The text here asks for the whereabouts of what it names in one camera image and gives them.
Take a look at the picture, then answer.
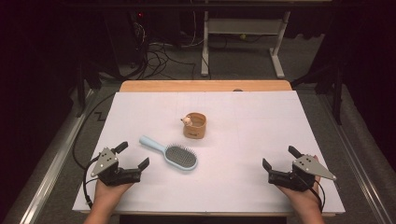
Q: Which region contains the white metal stand frame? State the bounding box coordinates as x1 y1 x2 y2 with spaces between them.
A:
200 0 291 79

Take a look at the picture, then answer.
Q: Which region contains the white table cover sheet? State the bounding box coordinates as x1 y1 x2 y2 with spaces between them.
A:
72 91 346 216

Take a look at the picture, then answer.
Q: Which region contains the black metal stand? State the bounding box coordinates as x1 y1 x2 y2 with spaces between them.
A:
290 62 345 126
74 60 104 119

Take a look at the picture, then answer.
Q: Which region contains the person's left hand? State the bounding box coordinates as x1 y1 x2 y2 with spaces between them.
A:
92 179 134 211

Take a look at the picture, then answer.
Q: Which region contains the aluminium floor rail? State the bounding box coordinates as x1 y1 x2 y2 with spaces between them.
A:
6 88 97 224
317 91 396 224

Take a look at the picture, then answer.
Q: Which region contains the left hand-held gripper cable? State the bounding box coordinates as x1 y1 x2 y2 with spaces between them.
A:
82 155 102 210

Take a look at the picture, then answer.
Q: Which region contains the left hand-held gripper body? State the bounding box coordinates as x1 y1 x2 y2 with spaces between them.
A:
91 147 143 187

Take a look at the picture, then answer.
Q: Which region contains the light blue hairbrush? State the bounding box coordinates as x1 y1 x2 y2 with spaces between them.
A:
138 134 199 172

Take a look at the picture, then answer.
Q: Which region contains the hand-held gripper cable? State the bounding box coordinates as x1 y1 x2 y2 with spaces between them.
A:
82 155 102 210
295 174 327 214

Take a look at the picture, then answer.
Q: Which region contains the black computer case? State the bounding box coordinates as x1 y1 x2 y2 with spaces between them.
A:
104 8 150 68

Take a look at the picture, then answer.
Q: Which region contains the person's right hand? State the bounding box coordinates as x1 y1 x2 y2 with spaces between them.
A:
276 178 323 214

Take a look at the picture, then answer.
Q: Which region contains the tan cup with small figure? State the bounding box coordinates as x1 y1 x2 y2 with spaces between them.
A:
180 112 207 140

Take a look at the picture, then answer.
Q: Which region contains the right hand-held gripper cable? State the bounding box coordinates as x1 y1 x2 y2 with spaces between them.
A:
295 174 327 214

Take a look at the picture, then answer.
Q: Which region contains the tangle of black cables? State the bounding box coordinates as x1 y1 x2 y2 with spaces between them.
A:
134 12 206 80

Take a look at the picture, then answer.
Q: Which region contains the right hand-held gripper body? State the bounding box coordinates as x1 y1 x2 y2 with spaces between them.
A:
268 154 337 192

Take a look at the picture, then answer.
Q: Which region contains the black floor cable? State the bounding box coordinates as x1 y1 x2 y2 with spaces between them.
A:
72 92 117 172

